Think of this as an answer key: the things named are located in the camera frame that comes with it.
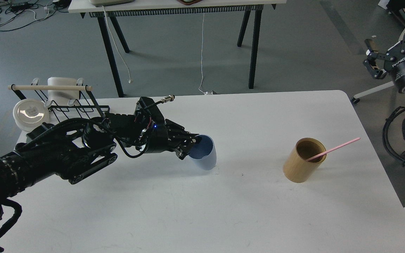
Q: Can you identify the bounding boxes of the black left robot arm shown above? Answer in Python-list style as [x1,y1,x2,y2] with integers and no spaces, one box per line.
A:
[0,96,202,252]

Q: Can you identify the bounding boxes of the background table with black legs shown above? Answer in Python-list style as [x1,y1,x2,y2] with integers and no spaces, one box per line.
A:
[68,0,287,98]

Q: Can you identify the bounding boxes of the wooden cylinder holder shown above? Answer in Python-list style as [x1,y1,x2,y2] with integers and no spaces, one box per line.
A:
[283,138,326,183]

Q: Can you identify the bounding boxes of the black wire dish rack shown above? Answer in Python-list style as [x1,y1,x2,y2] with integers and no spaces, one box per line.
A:
[8,77,110,132]

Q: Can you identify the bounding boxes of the white cup in rack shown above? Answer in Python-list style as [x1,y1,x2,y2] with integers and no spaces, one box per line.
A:
[46,77,80,106]

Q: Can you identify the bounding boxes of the pink chopstick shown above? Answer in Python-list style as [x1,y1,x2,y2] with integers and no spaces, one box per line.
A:
[305,137,361,162]

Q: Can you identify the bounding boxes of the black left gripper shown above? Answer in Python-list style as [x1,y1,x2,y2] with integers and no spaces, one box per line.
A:
[134,97,201,160]

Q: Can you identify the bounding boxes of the floor cables and adapters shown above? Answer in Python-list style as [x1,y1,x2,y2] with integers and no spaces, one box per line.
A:
[0,0,71,35]

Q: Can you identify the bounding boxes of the white office chair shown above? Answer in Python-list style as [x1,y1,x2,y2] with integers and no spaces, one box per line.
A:
[350,81,398,104]

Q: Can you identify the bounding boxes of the blue cup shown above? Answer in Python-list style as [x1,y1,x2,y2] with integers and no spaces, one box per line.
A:
[188,134,217,171]

